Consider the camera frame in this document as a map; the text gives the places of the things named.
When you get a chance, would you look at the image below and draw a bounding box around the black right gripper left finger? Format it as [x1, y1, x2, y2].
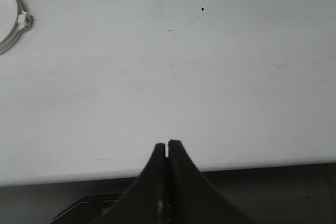
[94, 143, 166, 224]

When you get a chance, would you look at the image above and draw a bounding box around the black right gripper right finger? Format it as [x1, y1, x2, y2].
[168, 140, 255, 223]

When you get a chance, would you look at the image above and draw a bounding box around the white pipe clamp half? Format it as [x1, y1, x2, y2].
[1, 0, 33, 55]

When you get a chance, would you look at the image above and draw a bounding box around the dark base under table edge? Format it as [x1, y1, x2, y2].
[50, 194, 122, 224]

